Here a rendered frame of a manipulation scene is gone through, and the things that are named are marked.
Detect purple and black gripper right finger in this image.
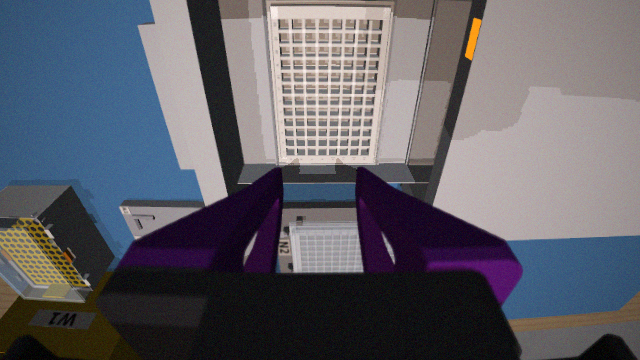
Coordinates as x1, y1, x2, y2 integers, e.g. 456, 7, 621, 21
355, 167, 523, 306

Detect blue bench mat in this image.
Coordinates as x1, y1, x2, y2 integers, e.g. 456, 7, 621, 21
0, 0, 640, 320

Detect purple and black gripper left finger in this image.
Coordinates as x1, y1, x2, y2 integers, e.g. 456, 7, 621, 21
116, 167, 284, 273

